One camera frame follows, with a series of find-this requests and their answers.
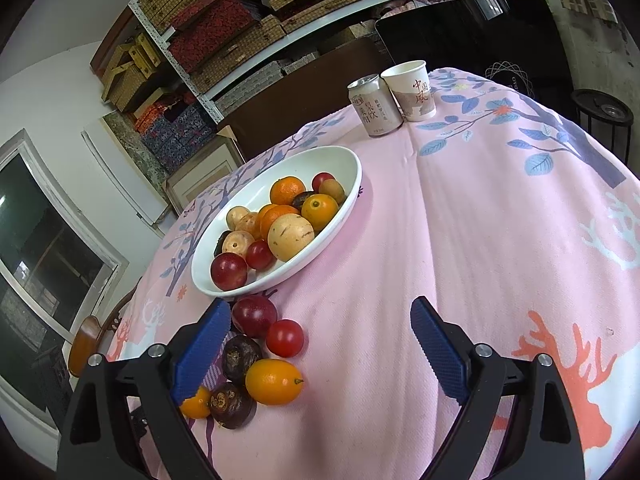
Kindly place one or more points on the small tan longan fruit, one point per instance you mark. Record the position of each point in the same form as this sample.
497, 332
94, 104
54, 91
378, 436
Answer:
234, 215

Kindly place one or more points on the large orange tangerine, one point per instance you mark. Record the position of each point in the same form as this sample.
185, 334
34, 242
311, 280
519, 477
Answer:
273, 215

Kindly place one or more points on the orange kumquat fruit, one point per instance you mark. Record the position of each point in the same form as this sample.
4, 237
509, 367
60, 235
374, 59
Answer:
274, 382

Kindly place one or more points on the black folded table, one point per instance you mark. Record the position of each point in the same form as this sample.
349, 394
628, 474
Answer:
513, 42

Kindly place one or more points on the black round stool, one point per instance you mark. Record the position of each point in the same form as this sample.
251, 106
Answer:
607, 111

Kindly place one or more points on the small orange fruit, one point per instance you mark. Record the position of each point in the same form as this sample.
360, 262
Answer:
197, 406

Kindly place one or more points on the white oval plate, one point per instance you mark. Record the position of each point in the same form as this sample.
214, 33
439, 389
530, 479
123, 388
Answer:
342, 162

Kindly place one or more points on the wooden chair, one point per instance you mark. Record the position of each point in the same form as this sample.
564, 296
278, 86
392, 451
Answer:
91, 333

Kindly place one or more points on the pale yellow pear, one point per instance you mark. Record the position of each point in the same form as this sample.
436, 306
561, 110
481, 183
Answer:
288, 235

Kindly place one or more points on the cardboard box framed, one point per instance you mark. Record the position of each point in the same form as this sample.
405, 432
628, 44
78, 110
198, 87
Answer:
215, 160

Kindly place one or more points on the white metal shelf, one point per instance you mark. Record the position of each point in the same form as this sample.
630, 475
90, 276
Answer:
300, 5

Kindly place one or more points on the brown kiwi fruit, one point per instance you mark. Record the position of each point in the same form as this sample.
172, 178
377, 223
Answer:
334, 189

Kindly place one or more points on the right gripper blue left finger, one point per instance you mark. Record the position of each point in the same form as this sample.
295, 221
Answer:
167, 374

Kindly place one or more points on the red plum in plate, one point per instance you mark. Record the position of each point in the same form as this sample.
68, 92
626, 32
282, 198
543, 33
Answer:
229, 271

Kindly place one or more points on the pink patterned tablecloth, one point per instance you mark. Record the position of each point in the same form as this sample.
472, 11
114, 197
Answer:
511, 220

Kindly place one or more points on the red cherry tomato on cloth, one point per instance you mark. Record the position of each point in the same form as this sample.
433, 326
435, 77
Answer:
285, 338

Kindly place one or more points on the yellow orange persimmon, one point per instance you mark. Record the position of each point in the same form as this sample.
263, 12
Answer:
319, 210

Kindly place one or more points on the red cherry tomato in plate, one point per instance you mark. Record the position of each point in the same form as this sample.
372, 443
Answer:
319, 179

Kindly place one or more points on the dark brown wooden board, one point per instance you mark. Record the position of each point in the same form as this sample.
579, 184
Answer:
308, 94

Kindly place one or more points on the window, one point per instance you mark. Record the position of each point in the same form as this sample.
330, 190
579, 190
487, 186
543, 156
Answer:
55, 270

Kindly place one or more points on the white paper cup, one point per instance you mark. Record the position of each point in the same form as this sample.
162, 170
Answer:
411, 89

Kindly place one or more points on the orange tangerine in plate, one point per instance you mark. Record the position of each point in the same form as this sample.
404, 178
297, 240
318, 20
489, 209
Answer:
284, 190

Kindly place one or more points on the red cherry tomato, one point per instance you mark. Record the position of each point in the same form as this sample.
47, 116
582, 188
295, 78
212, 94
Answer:
285, 338
319, 179
259, 256

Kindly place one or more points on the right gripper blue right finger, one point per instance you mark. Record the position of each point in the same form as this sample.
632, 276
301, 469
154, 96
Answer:
474, 381

